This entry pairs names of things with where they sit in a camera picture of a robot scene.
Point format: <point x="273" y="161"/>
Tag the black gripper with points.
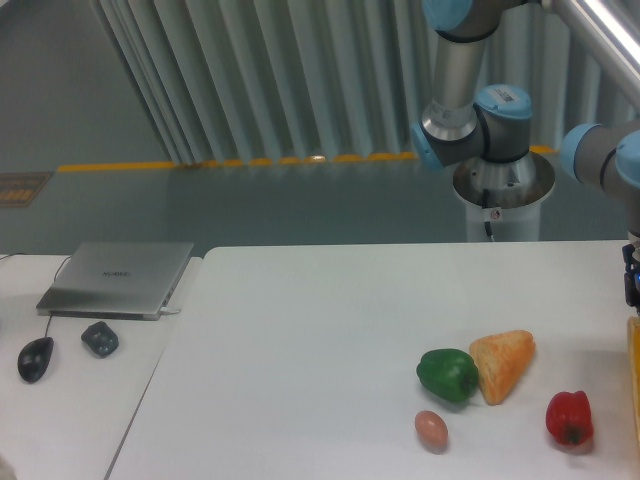
<point x="631" y="275"/>

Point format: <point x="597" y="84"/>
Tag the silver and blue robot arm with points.
<point x="485" y="133"/>

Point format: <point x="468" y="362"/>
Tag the red bell pepper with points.
<point x="569" y="418"/>

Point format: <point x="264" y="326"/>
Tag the green bell pepper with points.
<point x="450" y="374"/>

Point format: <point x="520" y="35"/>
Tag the orange basket edge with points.
<point x="633" y="358"/>

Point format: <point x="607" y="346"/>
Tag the triangular orange bread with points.
<point x="501" y="360"/>

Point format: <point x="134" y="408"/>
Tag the brown egg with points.
<point x="431" y="429"/>

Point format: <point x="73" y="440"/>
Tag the pleated grey curtain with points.
<point x="248" y="80"/>

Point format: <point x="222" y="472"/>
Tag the silver closed laptop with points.
<point x="117" y="280"/>

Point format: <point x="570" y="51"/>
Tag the black power adapter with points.
<point x="100" y="339"/>

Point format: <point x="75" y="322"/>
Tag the black computer mouse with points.
<point x="33" y="360"/>

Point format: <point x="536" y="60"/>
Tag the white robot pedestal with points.
<point x="503" y="201"/>

